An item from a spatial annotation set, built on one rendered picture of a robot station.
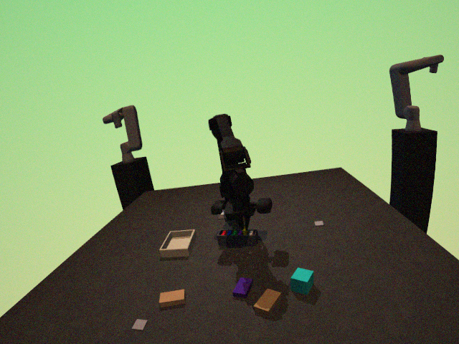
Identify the teal cube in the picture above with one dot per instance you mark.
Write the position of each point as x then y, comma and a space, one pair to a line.
302, 281

